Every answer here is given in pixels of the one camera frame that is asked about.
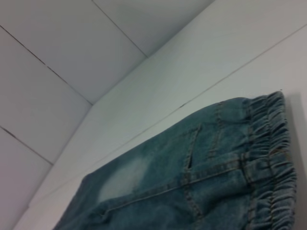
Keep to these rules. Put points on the blue denim shorts with cartoon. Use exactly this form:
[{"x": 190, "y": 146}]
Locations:
[{"x": 192, "y": 191}]

